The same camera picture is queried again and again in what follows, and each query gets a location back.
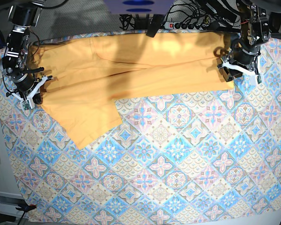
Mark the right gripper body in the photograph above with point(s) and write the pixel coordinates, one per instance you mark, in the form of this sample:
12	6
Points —
28	88

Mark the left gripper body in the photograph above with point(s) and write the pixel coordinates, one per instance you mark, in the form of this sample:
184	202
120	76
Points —
238	58

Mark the yellow T-shirt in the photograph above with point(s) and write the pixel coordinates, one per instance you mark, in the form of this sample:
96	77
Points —
90	74

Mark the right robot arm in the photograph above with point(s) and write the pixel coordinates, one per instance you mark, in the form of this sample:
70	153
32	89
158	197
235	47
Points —
18	79

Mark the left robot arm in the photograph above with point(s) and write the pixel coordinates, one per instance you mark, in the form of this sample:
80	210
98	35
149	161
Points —
254	29

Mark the white power strip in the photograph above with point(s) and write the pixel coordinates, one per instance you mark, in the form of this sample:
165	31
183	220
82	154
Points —
172	25

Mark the patterned blue pink tablecloth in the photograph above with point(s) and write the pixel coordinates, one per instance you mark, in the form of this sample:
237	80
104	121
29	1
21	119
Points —
175	159

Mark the red black clamp lower left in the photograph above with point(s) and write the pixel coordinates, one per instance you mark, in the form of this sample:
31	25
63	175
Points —
25	208

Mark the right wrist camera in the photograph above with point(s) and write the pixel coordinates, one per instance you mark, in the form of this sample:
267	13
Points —
27	104

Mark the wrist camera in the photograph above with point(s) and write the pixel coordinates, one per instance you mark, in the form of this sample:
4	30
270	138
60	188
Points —
259	79
27	104

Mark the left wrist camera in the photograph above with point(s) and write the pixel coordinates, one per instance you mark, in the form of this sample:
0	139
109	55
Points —
259	79

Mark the black camera post clamp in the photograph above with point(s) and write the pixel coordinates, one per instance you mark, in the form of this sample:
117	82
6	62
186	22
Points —
154	25

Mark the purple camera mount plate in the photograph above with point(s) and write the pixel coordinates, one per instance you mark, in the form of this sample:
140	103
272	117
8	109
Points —
159	7

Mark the white rail bracket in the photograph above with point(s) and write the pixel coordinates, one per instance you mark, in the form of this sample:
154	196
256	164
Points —
9	202

